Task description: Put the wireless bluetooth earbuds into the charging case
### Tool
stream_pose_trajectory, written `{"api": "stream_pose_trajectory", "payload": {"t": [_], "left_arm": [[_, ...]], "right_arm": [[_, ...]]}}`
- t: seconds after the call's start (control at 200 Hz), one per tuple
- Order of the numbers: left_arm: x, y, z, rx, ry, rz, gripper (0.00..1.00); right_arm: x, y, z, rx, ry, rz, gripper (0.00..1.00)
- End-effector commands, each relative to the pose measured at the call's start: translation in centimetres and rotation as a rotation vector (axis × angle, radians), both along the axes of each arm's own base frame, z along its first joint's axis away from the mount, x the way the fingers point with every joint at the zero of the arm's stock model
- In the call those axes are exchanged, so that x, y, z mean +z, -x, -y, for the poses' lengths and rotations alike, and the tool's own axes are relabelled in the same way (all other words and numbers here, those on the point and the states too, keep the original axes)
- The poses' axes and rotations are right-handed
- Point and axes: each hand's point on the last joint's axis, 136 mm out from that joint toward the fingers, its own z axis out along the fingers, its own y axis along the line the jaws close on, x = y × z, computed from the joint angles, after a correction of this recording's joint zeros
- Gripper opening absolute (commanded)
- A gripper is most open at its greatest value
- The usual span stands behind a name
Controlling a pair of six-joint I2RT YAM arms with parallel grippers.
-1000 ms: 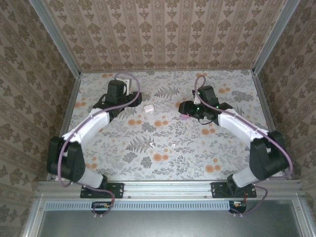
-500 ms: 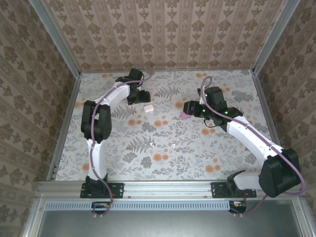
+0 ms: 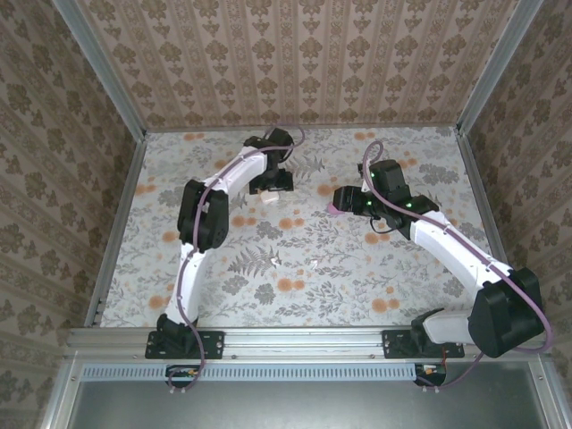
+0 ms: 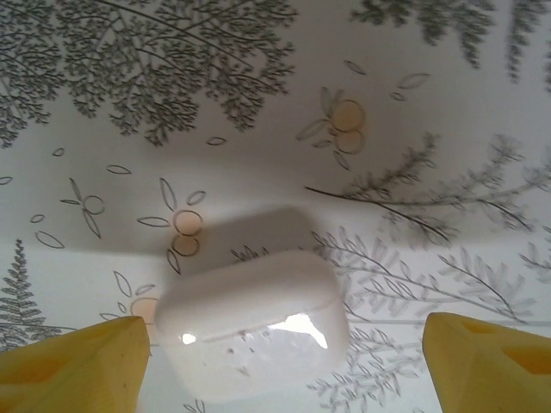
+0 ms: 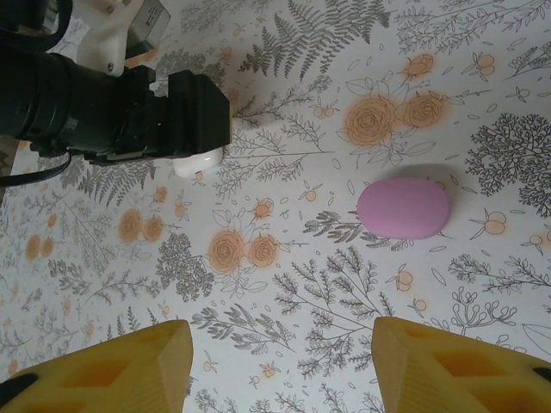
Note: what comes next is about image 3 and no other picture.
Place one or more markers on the floral patterned table mat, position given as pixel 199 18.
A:
pixel 313 290

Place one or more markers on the white charging case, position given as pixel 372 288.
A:
pixel 269 198

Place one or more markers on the small wiring connector block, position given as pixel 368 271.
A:
pixel 431 371
pixel 185 372

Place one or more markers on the aluminium side rail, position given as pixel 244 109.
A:
pixel 480 192
pixel 125 210

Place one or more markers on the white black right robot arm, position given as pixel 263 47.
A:
pixel 456 254

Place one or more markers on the aluminium corner post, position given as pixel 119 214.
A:
pixel 103 71
pixel 500 67

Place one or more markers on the long aluminium mounting rail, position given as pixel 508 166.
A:
pixel 304 344

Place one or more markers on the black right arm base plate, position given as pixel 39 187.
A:
pixel 395 344

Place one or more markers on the grey metal panel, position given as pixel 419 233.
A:
pixel 304 406

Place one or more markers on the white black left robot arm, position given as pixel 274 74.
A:
pixel 190 277

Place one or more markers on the pink oval charging case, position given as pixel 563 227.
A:
pixel 333 209

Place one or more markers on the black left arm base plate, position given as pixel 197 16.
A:
pixel 212 344

